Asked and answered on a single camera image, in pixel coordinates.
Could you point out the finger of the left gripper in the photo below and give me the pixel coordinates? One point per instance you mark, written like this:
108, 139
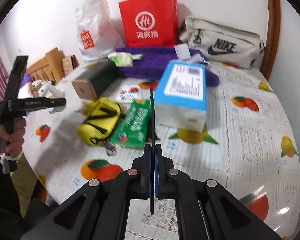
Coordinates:
57, 103

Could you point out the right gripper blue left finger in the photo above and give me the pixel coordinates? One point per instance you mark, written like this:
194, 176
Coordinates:
145, 177

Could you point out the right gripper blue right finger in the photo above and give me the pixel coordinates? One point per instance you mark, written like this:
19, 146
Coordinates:
160, 174

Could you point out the yellow black pouch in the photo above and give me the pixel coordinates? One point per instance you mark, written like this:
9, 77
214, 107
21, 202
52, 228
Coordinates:
102, 118

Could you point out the green sachet packet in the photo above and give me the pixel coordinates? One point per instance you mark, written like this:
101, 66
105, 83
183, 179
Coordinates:
132, 130

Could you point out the white fruit snack packet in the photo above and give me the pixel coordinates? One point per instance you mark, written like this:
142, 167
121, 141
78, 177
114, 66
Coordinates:
128, 93

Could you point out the white sponge block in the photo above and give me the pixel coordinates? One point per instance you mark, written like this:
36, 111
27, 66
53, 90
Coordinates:
182, 51

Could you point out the white socks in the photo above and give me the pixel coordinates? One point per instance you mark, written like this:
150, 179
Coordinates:
137, 56

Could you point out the clear plastic pouch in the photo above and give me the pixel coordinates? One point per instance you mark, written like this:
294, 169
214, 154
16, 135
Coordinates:
197, 58

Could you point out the person's left hand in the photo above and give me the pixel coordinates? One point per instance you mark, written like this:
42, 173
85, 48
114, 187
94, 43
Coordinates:
15, 139

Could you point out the plush toys pile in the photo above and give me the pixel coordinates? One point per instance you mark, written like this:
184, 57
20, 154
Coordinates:
35, 95

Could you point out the wooden bed headboard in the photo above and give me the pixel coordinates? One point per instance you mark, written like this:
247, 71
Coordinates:
48, 68

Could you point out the dark green rectangular tin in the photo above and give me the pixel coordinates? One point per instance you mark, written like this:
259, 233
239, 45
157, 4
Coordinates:
95, 80

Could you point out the blue tissue pack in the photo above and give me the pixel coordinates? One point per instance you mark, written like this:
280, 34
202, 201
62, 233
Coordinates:
180, 99

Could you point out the white Miniso plastic bag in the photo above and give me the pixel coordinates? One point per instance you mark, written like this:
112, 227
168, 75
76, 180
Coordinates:
95, 35

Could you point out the fruit print tablecloth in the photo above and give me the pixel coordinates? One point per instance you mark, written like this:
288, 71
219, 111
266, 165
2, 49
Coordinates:
247, 145

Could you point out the purple towel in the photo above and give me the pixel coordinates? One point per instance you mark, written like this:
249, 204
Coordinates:
152, 66

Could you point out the red paper Haidilao bag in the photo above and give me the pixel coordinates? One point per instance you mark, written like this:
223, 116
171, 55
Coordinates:
150, 23

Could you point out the grey Nike waist bag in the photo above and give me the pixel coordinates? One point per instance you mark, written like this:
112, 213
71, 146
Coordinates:
221, 42

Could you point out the brown wooden door frame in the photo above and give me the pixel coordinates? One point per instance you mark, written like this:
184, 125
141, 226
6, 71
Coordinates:
273, 36

